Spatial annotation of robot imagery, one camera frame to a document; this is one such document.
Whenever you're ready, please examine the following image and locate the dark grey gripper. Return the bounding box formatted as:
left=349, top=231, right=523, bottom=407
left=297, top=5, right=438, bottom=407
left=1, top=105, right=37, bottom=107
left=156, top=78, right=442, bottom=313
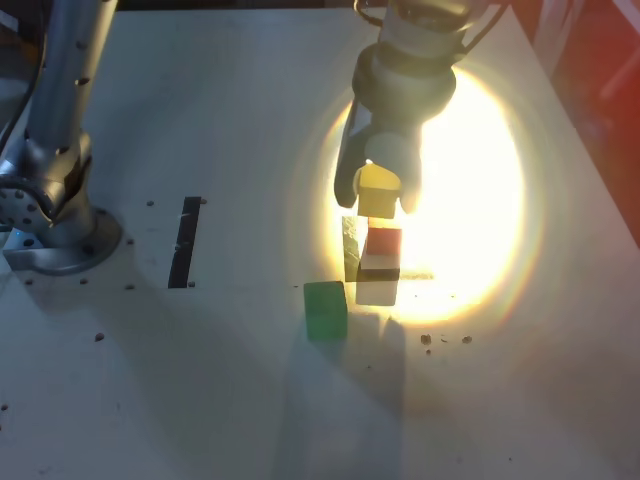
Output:
left=333, top=97, right=426, bottom=215

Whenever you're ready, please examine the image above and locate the yellow cube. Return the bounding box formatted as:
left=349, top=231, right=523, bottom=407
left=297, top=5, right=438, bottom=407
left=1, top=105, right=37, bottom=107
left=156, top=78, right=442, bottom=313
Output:
left=355, top=163, right=404, bottom=220

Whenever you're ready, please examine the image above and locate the red cube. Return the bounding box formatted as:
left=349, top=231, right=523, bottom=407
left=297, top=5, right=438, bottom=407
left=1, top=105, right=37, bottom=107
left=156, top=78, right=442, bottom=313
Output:
left=366, top=225, right=404, bottom=258

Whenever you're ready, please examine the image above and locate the green cube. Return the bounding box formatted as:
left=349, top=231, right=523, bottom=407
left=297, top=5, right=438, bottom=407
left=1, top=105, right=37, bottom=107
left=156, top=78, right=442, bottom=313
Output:
left=303, top=280, right=349, bottom=342

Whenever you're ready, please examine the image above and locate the black tape square outline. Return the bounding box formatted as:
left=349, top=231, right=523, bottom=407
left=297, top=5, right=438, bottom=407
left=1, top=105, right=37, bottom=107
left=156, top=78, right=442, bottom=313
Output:
left=341, top=214, right=436, bottom=284

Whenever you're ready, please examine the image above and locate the black tape strip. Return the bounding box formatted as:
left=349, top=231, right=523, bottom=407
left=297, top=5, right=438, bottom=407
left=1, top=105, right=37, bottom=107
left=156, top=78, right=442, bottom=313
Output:
left=167, top=196, right=203, bottom=290

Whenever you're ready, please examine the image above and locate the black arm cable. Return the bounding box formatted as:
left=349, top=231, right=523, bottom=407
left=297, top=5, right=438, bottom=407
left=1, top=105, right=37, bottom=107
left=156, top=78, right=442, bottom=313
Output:
left=457, top=0, right=507, bottom=57
left=353, top=0, right=387, bottom=26

